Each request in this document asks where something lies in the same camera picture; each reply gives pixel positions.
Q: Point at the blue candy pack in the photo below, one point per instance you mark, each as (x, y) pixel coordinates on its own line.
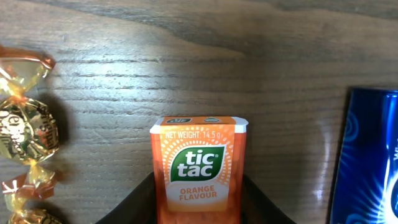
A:
(363, 161)

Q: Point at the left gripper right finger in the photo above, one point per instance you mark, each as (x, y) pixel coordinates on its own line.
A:
(258, 208)

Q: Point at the gold candy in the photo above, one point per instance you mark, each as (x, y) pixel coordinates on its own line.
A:
(28, 130)
(31, 214)

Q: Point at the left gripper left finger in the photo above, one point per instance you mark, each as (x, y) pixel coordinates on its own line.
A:
(136, 208)

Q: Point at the orange candy box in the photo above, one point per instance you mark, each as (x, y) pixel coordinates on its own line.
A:
(199, 174)

